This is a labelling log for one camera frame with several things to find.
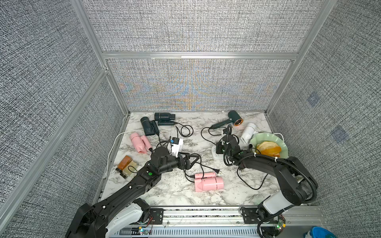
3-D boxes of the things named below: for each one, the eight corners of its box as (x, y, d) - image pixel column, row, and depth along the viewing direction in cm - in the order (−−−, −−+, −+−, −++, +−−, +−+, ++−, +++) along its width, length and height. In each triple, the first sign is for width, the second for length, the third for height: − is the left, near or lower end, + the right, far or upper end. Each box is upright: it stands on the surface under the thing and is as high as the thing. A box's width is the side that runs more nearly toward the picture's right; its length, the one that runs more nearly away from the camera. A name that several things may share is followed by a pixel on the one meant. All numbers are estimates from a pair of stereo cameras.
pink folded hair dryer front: (194, 191, 83) (195, 188, 78) (194, 175, 89) (194, 171, 84) (222, 191, 83) (224, 188, 78) (220, 175, 89) (222, 171, 84)
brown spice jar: (117, 171, 90) (114, 168, 87) (126, 157, 96) (124, 154, 92) (125, 174, 89) (123, 171, 85) (134, 160, 94) (132, 157, 91)
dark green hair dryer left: (146, 138, 105) (145, 135, 102) (141, 121, 115) (139, 117, 112) (159, 134, 107) (158, 130, 104) (153, 117, 118) (152, 114, 114)
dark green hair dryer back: (154, 126, 113) (153, 121, 108) (156, 115, 120) (155, 110, 115) (174, 126, 113) (173, 121, 108) (175, 115, 120) (174, 110, 115)
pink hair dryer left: (141, 156, 96) (139, 152, 92) (130, 139, 104) (128, 135, 100) (153, 149, 100) (151, 145, 96) (142, 133, 108) (140, 129, 104)
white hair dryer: (238, 142, 104) (240, 137, 99) (245, 126, 113) (247, 121, 108) (251, 147, 101) (254, 142, 97) (257, 131, 110) (260, 126, 106)
